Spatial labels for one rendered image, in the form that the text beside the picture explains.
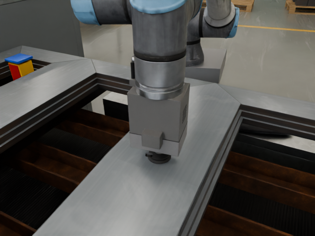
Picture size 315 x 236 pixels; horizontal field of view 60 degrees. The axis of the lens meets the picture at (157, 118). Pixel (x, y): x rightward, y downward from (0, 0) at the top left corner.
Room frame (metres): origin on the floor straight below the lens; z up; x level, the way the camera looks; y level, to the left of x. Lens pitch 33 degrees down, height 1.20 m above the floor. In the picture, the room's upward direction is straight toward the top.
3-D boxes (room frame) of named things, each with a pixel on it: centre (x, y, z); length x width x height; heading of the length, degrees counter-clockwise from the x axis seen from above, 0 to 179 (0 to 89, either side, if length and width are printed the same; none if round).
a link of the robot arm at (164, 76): (0.38, 0.00, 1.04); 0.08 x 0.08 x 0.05
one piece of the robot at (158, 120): (0.37, 0.00, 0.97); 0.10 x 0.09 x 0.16; 162
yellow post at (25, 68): (0.85, 0.45, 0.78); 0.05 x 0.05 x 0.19; 64
